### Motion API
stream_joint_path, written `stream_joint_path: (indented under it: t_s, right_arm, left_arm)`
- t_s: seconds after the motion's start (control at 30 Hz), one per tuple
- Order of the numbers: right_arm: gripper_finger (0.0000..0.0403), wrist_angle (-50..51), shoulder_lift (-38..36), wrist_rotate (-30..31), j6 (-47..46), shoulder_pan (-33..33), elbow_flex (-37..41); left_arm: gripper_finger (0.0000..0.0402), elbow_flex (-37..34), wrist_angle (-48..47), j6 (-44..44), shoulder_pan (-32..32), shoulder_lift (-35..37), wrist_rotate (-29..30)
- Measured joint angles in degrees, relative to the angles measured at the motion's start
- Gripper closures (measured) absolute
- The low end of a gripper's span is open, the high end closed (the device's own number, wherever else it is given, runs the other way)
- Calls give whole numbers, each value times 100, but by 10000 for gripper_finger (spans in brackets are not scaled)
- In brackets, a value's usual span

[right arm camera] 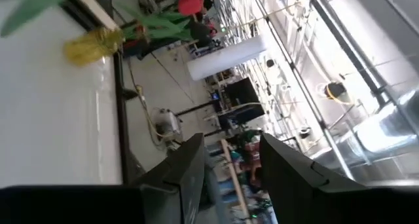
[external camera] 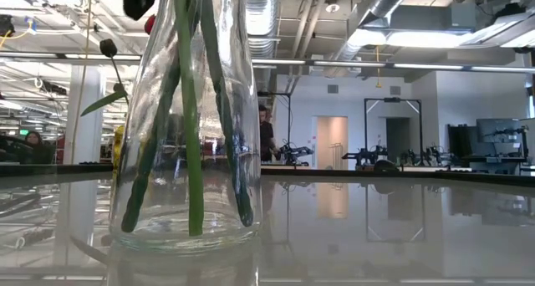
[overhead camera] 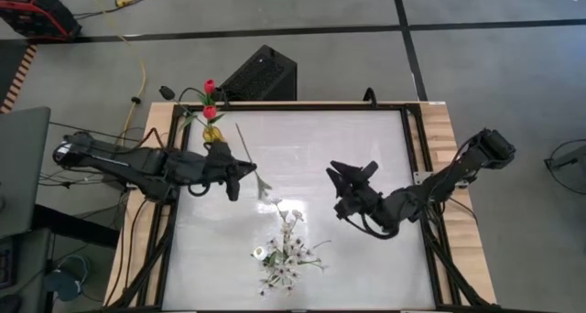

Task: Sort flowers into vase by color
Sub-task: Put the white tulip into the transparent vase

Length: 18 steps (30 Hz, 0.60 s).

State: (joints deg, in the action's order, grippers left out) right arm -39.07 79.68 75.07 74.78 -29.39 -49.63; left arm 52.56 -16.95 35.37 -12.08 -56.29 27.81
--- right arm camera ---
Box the black screen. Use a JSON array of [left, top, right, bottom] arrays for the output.
[[224, 76, 266, 126]]

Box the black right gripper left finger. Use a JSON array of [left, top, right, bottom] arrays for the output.
[[130, 132, 206, 224]]

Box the white floor machine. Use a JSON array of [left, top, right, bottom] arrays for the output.
[[153, 107, 183, 143]]

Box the yellow ribbed glass vase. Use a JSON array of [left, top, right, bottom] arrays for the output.
[[64, 26, 125, 67]]

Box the light wooden plank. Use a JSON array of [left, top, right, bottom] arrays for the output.
[[221, 138, 253, 224]]

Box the red artificial tulip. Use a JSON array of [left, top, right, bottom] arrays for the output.
[[143, 0, 206, 38]]

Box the white artificial tulip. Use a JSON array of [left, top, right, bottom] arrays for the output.
[[0, 0, 77, 38]]

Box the black artificial tulip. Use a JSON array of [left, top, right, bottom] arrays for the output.
[[189, 17, 217, 50]]

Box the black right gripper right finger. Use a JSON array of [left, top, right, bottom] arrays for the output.
[[260, 132, 371, 224]]

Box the white round column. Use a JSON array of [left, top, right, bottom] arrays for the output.
[[186, 33, 269, 83]]

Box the yellow floor cable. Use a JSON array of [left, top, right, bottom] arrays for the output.
[[126, 58, 164, 146]]

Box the black pendant lamp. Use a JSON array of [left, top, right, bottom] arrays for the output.
[[323, 81, 350, 104]]

